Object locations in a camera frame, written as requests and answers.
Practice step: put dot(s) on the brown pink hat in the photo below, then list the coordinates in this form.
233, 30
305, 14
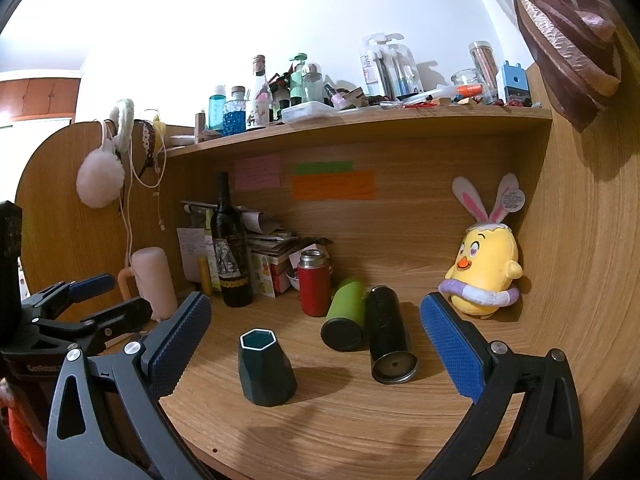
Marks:
565, 45

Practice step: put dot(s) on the pink mug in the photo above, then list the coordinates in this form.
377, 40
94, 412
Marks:
152, 282

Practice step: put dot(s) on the dark green hexagonal cup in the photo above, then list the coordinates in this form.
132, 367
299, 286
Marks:
266, 367

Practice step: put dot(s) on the green sticky note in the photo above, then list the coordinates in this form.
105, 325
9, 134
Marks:
324, 166

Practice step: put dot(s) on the green pump bottle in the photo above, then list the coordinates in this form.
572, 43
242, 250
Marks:
298, 79

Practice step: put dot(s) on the white plastic box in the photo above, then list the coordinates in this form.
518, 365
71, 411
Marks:
310, 111

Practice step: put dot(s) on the pink sticky note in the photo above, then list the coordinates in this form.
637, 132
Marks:
257, 171

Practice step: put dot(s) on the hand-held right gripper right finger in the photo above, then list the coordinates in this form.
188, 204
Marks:
450, 342

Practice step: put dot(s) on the small pink bottle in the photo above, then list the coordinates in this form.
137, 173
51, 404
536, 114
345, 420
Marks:
340, 100

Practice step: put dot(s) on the white paper note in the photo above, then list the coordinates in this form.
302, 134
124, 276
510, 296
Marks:
192, 255

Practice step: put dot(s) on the wooden desk hutch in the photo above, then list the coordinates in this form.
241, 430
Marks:
400, 232

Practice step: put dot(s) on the teal liquid bottle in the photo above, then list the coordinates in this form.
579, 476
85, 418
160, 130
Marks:
216, 110

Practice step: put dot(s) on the red thermos flask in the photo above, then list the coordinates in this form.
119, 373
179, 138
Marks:
315, 287

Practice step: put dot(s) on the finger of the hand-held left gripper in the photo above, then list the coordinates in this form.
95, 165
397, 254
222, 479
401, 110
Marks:
117, 314
92, 285

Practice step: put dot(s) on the blue bead bottle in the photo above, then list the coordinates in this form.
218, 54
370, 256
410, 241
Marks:
235, 110

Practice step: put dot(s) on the dark wine bottle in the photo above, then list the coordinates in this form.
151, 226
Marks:
229, 255

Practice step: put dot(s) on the stack of papers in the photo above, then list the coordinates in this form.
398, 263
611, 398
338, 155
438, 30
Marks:
267, 240

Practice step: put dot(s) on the orange sticky note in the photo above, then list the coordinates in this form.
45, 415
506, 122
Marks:
334, 186

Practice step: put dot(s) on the yellow chick plush toy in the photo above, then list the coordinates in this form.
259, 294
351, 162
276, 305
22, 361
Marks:
482, 270

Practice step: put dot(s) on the clear round bottle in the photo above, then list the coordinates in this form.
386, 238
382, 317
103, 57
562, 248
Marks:
311, 82

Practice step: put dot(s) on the orange capped marker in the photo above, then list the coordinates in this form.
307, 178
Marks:
467, 91

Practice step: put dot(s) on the sticker covered box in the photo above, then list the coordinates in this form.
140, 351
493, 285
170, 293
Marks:
265, 272

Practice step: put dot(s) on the wooden wall cabinet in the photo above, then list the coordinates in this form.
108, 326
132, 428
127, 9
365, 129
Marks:
40, 95

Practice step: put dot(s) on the yellow tube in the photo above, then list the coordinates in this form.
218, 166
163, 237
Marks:
204, 276

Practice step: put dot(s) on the toothbrush blister pack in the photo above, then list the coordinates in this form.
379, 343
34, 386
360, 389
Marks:
405, 67
376, 67

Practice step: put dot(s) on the white fluffy earmuffs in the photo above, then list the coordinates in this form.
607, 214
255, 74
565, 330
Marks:
102, 172

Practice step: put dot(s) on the black bottle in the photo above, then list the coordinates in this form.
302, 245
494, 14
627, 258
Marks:
387, 332

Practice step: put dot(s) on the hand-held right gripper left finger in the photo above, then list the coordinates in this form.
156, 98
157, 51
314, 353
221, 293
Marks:
182, 332

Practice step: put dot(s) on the glass jar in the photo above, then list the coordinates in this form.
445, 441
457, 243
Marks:
466, 84

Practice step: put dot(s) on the clear glass bottle pink label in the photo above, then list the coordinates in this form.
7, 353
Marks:
259, 94

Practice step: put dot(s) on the tall clear jar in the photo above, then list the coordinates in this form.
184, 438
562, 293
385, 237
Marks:
483, 62

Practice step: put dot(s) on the blue pencil sharpener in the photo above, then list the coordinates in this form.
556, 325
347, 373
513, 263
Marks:
515, 82

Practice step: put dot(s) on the black lace headband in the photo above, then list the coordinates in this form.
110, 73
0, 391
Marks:
147, 142

